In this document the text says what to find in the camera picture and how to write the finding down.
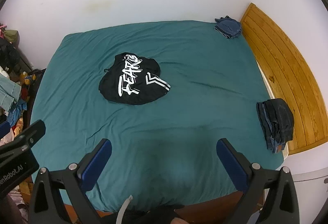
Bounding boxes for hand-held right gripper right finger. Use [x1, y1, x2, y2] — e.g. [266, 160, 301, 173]
[216, 138, 300, 224]

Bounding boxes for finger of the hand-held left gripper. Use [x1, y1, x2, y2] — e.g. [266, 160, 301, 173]
[0, 120, 46, 160]

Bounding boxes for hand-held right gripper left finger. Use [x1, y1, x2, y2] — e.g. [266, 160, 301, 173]
[29, 138, 112, 224]

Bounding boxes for black shorts with white print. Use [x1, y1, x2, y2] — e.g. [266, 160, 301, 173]
[99, 52, 171, 105]

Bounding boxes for pile of mixed clothes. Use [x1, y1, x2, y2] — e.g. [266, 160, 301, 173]
[0, 23, 47, 224]

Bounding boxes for stack of dark jeans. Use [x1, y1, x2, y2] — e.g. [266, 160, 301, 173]
[256, 98, 294, 154]

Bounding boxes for dark cloth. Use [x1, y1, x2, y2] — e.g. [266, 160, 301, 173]
[102, 205, 185, 224]

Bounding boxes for wooden headboard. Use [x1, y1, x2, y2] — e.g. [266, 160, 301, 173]
[240, 2, 328, 155]

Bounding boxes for folded blue jeans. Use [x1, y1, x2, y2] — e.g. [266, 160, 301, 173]
[214, 16, 243, 39]

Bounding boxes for grey strap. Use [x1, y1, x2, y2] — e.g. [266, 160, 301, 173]
[116, 195, 134, 224]

